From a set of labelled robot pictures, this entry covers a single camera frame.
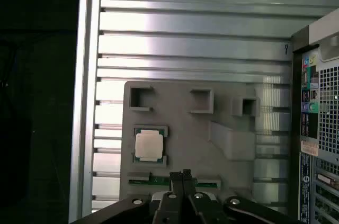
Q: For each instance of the grey parts rack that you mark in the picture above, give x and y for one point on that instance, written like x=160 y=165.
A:
x=190 y=139

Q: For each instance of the PC case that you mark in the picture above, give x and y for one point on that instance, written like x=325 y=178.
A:
x=328 y=102

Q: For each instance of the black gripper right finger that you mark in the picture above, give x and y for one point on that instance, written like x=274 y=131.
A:
x=190 y=202

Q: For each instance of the CPU with silver top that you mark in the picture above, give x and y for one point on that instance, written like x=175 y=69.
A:
x=149 y=145

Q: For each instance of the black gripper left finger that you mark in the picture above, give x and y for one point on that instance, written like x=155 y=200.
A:
x=174 y=208

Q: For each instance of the green RAM stick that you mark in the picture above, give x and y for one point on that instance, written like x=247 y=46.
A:
x=159 y=180

